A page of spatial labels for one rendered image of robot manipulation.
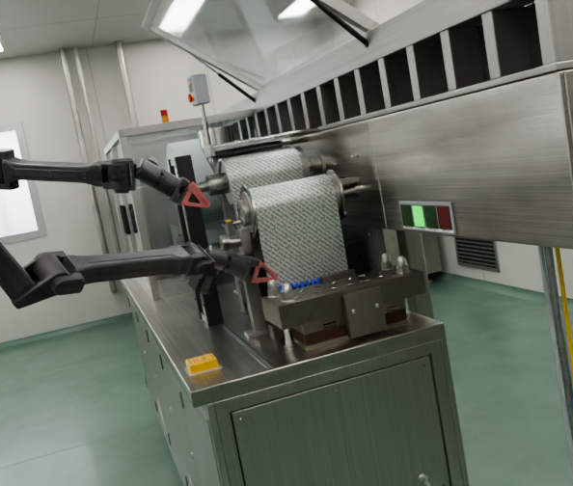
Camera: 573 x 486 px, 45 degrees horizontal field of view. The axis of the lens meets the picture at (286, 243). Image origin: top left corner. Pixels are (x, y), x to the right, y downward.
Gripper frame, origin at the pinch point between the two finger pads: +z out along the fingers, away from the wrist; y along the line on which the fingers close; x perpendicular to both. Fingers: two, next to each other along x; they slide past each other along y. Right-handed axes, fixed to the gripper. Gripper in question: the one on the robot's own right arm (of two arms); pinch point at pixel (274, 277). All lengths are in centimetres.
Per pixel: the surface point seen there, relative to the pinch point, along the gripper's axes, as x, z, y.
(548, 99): 44, 10, 81
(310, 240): 12.6, 6.4, 0.3
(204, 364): -25.3, -14.6, 13.4
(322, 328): -8.0, 10.1, 19.0
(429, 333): -0.9, 35.3, 26.0
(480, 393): -28, 166, -124
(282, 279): 0.1, 2.2, 0.2
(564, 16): 57, 7, 83
